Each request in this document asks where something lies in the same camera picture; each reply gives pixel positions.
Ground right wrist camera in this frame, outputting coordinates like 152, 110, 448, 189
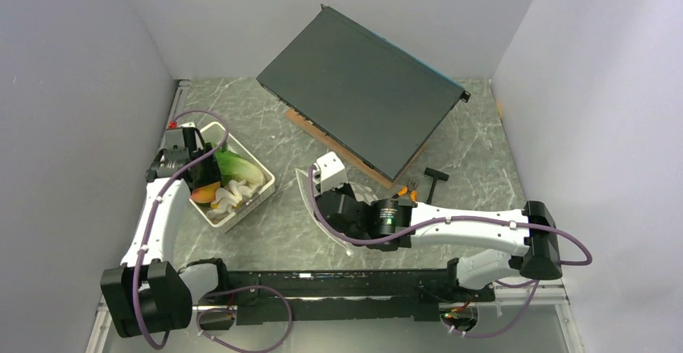
313, 152, 348, 196

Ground dark rack server box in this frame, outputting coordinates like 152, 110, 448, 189
256, 6, 470, 181

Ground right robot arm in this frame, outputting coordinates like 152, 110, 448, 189
308, 184, 563, 301

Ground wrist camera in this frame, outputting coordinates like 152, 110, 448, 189
160, 120, 204, 164
313, 152, 348, 196

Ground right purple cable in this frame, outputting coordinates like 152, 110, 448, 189
308, 164, 594, 340

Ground wooden board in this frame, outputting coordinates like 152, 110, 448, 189
284, 108, 428, 189

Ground white plastic basket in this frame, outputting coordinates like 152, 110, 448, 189
190, 135, 275, 232

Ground green lettuce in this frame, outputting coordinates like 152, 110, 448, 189
213, 147, 265, 187

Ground white mushrooms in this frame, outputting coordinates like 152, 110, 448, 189
206, 180, 260, 219

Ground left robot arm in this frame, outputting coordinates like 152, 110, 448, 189
100, 124, 232, 338

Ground aluminium side rail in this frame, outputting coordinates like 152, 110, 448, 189
85, 79, 192, 353

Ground black hammer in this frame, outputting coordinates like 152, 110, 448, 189
424, 167, 449, 205

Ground polka dot zip bag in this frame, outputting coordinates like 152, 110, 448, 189
295, 166, 385, 258

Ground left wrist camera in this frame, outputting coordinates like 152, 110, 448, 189
160, 120, 204, 164

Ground orange handled pliers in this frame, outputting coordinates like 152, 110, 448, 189
392, 177, 420, 202

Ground peach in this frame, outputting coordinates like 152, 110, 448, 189
190, 181, 221, 204

